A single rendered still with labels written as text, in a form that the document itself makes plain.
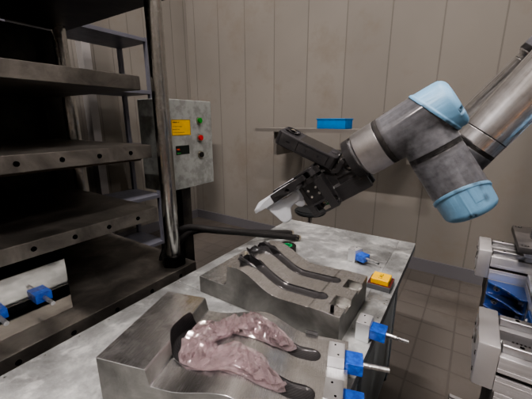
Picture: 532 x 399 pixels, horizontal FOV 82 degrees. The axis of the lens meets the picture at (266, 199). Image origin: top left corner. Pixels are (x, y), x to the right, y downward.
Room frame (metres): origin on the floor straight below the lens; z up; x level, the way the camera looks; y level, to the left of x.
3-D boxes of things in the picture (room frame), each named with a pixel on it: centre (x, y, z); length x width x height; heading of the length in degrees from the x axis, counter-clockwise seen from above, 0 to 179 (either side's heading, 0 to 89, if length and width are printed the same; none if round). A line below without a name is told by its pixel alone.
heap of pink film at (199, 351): (0.59, 0.07, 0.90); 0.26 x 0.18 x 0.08; 74
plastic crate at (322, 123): (2.73, -0.60, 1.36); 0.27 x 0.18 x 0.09; 56
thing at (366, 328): (0.70, -0.31, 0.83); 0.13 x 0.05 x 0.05; 59
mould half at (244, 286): (0.93, -0.05, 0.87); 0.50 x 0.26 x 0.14; 57
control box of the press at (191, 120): (1.49, 0.42, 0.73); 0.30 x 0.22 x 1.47; 147
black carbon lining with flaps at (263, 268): (0.91, -0.06, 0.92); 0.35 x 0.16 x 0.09; 57
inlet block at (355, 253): (1.17, -0.41, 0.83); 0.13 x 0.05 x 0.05; 38
